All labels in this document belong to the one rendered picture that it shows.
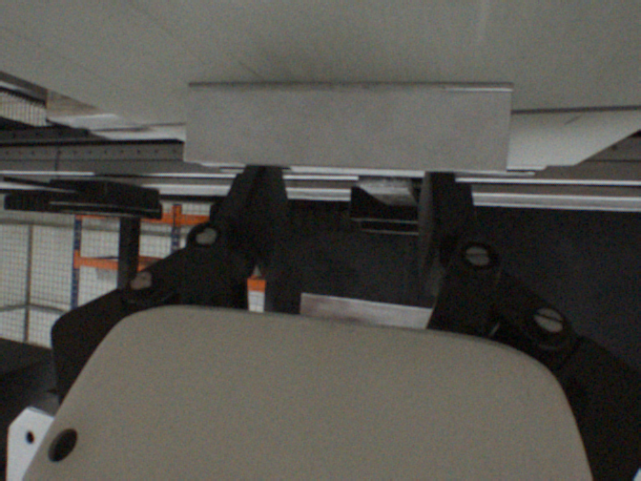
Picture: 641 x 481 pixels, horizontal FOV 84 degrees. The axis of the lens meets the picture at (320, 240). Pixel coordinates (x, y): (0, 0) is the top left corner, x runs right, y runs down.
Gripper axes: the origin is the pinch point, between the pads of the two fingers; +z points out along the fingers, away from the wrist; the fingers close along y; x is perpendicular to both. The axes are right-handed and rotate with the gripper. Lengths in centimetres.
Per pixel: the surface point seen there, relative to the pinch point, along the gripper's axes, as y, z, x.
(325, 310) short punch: -1.7, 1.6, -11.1
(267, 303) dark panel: -22, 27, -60
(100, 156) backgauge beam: -45, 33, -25
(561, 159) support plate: 9.0, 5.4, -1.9
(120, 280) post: -84, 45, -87
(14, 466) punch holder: -23.0, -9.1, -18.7
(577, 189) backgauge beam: 22.1, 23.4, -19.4
